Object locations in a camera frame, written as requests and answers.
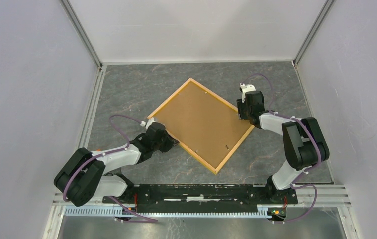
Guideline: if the orange wooden picture frame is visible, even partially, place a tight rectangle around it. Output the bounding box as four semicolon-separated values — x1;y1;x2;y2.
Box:
147;77;256;175

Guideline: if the brown cardboard backing board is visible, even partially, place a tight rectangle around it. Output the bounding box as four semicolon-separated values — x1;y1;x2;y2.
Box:
151;81;252;169

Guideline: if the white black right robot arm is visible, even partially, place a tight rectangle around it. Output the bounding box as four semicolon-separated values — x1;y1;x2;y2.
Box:
236;89;330;203

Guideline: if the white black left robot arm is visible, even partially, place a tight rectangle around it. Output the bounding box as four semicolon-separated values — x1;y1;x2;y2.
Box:
53;122;179;207

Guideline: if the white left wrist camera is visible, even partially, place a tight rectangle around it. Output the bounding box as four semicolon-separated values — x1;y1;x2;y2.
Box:
140;117;156;129

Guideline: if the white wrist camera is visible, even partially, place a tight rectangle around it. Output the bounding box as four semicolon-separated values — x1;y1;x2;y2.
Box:
240;83;256;103
140;117;156;129

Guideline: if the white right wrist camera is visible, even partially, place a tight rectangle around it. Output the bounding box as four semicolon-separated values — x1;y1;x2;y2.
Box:
240;83;256;103

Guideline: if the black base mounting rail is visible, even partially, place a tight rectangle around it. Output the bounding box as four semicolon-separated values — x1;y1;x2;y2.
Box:
117;184;298;213

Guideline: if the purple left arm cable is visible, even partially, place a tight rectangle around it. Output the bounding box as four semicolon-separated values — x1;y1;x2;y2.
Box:
62;114;160;224

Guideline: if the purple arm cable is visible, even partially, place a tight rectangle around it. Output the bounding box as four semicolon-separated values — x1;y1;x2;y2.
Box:
62;114;160;224
243;73;323;225

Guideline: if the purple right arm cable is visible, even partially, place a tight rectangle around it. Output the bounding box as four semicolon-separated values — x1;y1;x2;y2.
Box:
243;73;323;225

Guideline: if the aluminium extrusion frame rail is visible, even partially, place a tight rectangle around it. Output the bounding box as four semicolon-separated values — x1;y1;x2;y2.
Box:
42;183;361;239

